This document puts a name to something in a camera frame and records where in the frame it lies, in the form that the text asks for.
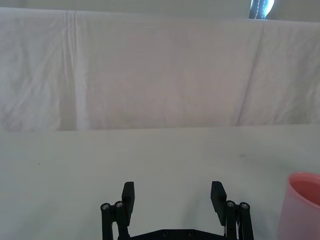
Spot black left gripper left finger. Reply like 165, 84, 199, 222
100, 181, 136, 240

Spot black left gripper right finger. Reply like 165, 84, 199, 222
210, 180, 255, 240

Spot white table cloth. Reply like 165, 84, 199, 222
0, 124, 320, 240

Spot pink plastic cup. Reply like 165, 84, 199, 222
277, 171, 320, 240

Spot white draped sheet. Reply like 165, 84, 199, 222
0, 6, 320, 133

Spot pale white curtain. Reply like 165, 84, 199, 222
0, 0, 320, 24

